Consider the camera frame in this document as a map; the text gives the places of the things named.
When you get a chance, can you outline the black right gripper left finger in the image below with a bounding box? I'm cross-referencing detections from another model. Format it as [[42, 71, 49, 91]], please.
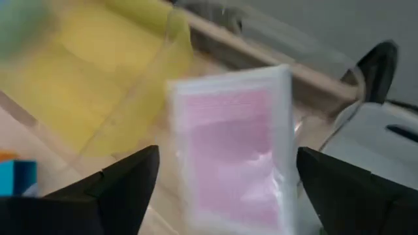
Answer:
[[0, 145, 160, 235]]

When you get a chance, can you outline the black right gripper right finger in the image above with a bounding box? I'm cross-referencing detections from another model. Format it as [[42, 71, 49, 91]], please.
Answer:
[[296, 146, 418, 235]]

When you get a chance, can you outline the blue toy block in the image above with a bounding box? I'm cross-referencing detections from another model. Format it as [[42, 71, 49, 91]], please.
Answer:
[[0, 159, 39, 197]]

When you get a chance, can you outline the grey storage basket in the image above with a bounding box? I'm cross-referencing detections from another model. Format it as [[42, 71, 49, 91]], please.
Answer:
[[321, 101, 418, 192]]

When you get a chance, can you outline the translucent yellow plastic bin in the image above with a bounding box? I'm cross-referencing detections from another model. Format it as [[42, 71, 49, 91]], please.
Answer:
[[0, 0, 194, 158]]

